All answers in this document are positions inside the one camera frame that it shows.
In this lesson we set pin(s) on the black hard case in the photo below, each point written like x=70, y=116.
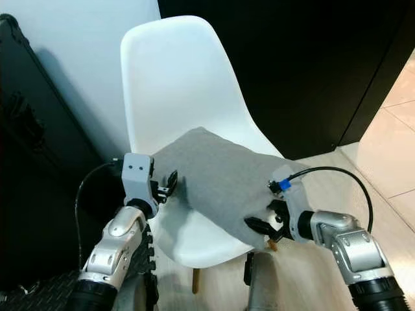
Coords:
x=39, y=162

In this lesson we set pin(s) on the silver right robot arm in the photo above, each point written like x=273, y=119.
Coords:
x=356, y=246

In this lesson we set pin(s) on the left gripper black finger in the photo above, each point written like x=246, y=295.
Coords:
x=171, y=181

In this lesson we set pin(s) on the white plastic chair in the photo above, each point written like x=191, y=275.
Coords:
x=175, y=78

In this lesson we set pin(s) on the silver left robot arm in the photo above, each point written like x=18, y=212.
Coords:
x=117, y=246

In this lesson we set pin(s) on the grey fabric pillow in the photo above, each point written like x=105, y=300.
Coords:
x=214, y=175

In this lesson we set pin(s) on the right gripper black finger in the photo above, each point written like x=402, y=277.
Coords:
x=263, y=228
x=277, y=208

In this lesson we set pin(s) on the black cabinet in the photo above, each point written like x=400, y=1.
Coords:
x=285, y=65

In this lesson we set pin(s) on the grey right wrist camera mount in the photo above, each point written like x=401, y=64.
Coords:
x=297, y=194

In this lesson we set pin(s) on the black diamond plate mat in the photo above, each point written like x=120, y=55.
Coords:
x=39, y=295

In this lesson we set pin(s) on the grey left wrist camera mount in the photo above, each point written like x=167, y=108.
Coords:
x=139, y=173

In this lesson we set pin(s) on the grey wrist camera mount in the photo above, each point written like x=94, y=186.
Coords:
x=139, y=173
x=297, y=194

